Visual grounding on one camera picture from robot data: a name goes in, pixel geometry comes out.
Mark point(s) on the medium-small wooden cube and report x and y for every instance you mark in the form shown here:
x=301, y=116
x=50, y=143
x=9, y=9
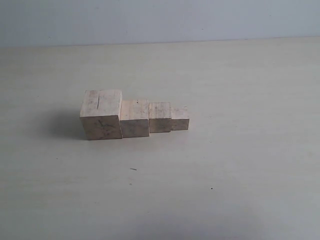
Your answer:
x=159, y=117

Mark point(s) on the smallest wooden cube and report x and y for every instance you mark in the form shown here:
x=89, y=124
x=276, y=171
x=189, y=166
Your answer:
x=179, y=118

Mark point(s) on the medium-large wooden cube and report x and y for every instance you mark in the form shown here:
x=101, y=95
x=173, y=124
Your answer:
x=134, y=118

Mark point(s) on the largest wooden cube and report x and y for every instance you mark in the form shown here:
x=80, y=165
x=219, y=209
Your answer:
x=100, y=114

